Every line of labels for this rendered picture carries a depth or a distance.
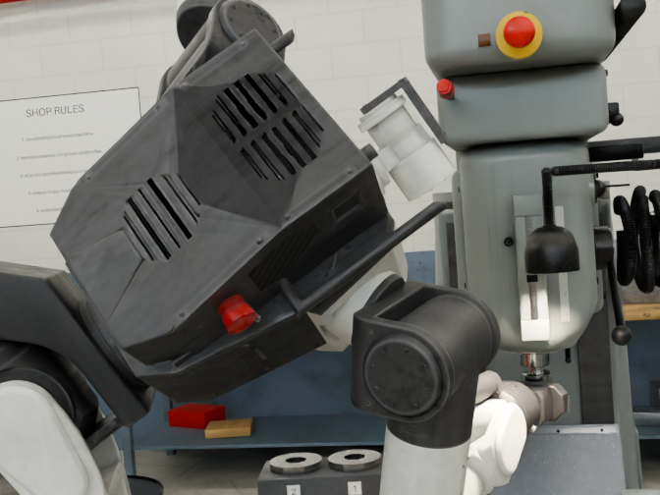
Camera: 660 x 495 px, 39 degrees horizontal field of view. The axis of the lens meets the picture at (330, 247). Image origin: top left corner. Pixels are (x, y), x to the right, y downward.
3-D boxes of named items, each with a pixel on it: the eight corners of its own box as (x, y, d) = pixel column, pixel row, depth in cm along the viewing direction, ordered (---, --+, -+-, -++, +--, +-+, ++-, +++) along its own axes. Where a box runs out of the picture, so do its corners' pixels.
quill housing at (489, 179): (609, 353, 135) (596, 134, 133) (467, 358, 139) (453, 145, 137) (596, 333, 154) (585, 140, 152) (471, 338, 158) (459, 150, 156)
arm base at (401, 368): (417, 459, 89) (462, 363, 84) (309, 388, 93) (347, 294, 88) (474, 401, 101) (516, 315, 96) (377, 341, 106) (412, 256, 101)
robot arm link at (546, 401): (569, 370, 140) (541, 386, 130) (572, 433, 141) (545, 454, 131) (490, 367, 147) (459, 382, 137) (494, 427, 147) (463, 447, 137)
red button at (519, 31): (536, 44, 117) (534, 13, 117) (504, 48, 118) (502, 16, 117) (535, 48, 120) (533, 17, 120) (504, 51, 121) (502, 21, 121)
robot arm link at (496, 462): (531, 428, 128) (508, 500, 117) (472, 432, 132) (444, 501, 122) (516, 392, 125) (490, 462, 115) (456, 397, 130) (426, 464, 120)
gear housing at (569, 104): (613, 132, 130) (608, 59, 129) (438, 145, 134) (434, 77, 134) (590, 142, 163) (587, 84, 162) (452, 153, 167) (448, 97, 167)
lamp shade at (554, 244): (538, 275, 121) (535, 227, 120) (517, 271, 128) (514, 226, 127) (589, 270, 122) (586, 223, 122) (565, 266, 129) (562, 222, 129)
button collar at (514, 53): (544, 55, 120) (541, 8, 119) (497, 60, 121) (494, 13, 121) (543, 57, 122) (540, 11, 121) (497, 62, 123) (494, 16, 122)
